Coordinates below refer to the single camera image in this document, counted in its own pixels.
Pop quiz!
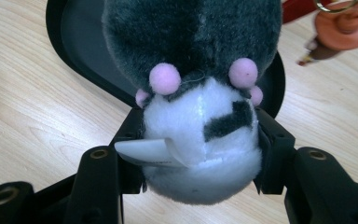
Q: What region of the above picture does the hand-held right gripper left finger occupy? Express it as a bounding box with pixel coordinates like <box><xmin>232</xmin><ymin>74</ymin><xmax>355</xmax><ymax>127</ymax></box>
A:
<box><xmin>62</xmin><ymin>106</ymin><xmax>147</xmax><ymax>224</ymax></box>

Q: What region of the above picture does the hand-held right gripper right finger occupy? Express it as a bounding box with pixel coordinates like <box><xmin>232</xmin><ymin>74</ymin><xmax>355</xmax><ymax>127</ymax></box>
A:
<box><xmin>253</xmin><ymin>106</ymin><xmax>358</xmax><ymax>224</ymax></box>

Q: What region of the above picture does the grey and white plush keychain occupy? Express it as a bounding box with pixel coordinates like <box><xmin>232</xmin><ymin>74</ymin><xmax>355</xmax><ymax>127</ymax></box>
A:
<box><xmin>101</xmin><ymin>0</ymin><xmax>283</xmax><ymax>207</ymax></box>

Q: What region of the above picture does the black oval tray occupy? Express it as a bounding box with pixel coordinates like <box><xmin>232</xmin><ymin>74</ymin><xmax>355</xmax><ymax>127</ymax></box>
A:
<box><xmin>45</xmin><ymin>0</ymin><xmax>287</xmax><ymax>119</ymax></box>

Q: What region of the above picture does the red strap keychain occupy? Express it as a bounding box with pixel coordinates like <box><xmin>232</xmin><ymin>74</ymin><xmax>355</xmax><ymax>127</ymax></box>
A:
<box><xmin>281</xmin><ymin>0</ymin><xmax>358</xmax><ymax>67</ymax></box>

